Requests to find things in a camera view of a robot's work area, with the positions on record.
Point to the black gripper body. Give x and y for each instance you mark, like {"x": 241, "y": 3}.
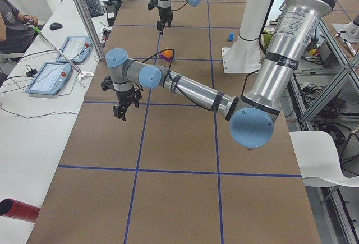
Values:
{"x": 125, "y": 96}
{"x": 164, "y": 13}

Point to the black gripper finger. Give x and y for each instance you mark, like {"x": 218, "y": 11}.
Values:
{"x": 136, "y": 98}
{"x": 120, "y": 111}
{"x": 160, "y": 26}
{"x": 169, "y": 22}

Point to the orange trapezoid block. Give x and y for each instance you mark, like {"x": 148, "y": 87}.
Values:
{"x": 167, "y": 53}

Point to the purple trapezoid block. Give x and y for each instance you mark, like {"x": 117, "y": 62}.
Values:
{"x": 164, "y": 58}

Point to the small blue block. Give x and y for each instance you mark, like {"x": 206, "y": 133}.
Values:
{"x": 230, "y": 37}

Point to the far blue teach pendant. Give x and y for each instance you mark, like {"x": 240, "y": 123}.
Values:
{"x": 77, "y": 48}

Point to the blue teach pendant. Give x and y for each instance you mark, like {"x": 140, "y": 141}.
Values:
{"x": 50, "y": 79}
{"x": 77, "y": 48}

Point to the black keyboard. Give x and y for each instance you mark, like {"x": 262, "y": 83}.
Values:
{"x": 94, "y": 7}

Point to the near blue teach pendant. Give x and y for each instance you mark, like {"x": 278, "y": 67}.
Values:
{"x": 50, "y": 79}

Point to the black computer mouse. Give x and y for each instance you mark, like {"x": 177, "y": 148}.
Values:
{"x": 55, "y": 26}

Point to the person in grey shirt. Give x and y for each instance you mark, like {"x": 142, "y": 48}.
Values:
{"x": 16, "y": 33}

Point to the red cylinder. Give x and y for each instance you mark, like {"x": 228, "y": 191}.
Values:
{"x": 11, "y": 208}

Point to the white chair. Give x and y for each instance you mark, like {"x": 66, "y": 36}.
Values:
{"x": 318, "y": 160}

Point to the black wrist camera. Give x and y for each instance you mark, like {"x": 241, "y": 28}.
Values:
{"x": 107, "y": 83}
{"x": 152, "y": 4}

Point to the green handled reacher grabber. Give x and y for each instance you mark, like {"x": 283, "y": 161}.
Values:
{"x": 81, "y": 74}

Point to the aluminium frame post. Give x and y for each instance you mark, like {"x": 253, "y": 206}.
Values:
{"x": 90, "y": 28}

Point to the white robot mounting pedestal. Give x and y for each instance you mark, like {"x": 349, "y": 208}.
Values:
{"x": 244, "y": 56}

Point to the aluminium frame structure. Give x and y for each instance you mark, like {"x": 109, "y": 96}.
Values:
{"x": 346, "y": 70}

